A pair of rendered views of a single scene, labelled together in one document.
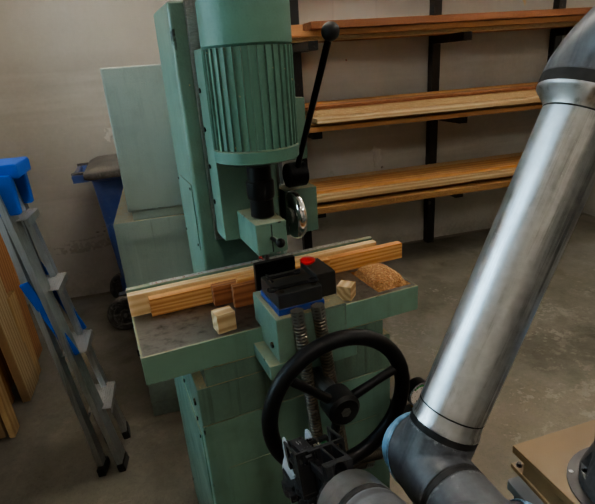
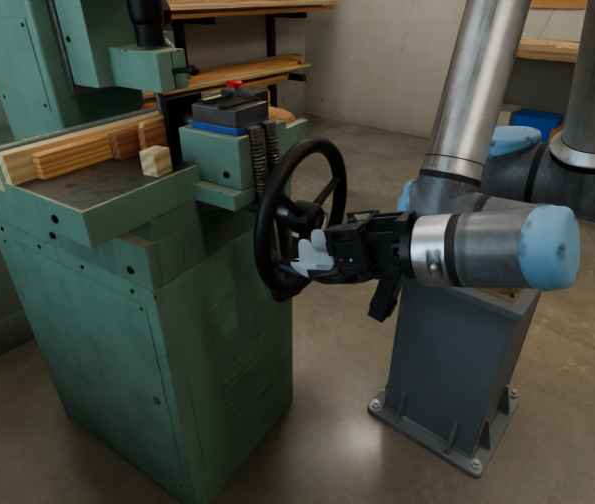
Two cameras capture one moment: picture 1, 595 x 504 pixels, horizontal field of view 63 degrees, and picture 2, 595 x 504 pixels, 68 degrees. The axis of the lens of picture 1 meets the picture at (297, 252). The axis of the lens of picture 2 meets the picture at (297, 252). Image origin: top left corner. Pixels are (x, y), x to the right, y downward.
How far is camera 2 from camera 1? 0.45 m
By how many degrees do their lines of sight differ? 34
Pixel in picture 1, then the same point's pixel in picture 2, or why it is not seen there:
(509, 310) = (508, 52)
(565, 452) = not seen: hidden behind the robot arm
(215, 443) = (166, 308)
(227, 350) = (170, 194)
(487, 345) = (495, 87)
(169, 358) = (113, 209)
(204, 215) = (52, 61)
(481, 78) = not seen: outside the picture
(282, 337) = (243, 159)
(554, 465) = not seen: hidden behind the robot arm
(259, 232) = (161, 62)
